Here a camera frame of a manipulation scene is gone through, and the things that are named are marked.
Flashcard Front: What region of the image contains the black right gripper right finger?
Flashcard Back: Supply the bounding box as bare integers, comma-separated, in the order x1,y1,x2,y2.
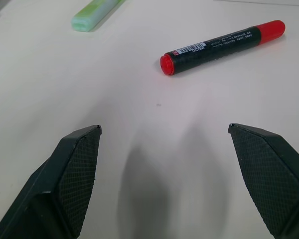
228,122,299,239

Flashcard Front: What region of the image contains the black marker with red cap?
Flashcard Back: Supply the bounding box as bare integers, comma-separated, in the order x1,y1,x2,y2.
160,19,286,76

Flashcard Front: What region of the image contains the green highlighter pen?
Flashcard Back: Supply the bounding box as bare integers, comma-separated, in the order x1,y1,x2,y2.
70,0,127,33

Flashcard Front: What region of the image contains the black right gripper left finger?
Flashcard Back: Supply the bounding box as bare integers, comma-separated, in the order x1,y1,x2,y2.
0,124,102,239

